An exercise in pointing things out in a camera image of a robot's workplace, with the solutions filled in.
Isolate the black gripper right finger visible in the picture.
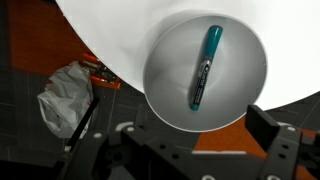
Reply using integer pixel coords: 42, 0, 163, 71
245, 105, 320, 180

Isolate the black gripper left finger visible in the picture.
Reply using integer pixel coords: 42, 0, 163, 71
56, 103, 201, 180

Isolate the teal marker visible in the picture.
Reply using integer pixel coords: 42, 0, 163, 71
190, 25, 223, 111

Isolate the white bowl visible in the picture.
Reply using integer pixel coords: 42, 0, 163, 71
143, 15, 267, 132

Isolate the black rod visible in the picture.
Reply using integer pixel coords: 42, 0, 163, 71
64, 97, 99, 153

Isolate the white plastic bag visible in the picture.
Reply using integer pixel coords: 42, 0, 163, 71
37, 61, 93, 138

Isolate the orange wooden board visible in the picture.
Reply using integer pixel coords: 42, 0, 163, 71
6, 0, 90, 75

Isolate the orange handled tool pile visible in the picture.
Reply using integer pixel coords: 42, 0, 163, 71
80, 53, 121, 90

